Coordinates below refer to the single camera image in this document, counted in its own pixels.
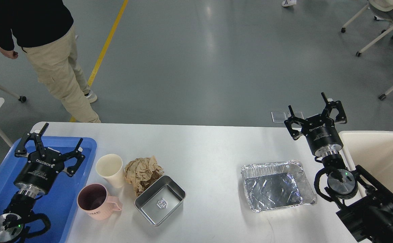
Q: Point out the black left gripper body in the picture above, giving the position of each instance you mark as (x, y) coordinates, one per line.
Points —
(39, 173)

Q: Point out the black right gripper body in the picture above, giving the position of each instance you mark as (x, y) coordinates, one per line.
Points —
(321, 135)

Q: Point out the pink ceramic mug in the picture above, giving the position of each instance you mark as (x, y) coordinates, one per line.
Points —
(95, 200)

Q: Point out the stainless steel square tray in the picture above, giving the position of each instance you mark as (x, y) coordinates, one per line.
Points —
(159, 200)

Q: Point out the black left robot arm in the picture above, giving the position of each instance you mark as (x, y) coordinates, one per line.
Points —
(18, 222)

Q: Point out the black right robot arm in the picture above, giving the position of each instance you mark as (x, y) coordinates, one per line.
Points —
(365, 204)

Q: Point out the clear floor plate left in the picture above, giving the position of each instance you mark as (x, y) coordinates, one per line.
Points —
(278, 117)

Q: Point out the blue plastic tray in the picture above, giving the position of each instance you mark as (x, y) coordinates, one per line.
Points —
(60, 205)

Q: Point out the cream paper cup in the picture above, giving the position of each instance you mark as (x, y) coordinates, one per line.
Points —
(110, 167)

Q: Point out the aluminium foil tray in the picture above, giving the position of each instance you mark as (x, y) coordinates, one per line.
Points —
(276, 185)

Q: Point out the cream plastic bin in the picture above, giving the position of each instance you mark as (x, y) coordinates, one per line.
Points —
(372, 150)

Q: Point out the crumpled brown paper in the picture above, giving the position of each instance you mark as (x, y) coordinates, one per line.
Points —
(142, 173)

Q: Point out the white office chair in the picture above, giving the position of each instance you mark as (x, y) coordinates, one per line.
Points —
(382, 9)

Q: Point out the person in khaki trousers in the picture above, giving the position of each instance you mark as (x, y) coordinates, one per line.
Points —
(44, 30)

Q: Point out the white sneaker far person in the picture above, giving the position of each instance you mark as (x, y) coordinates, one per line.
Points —
(288, 3)

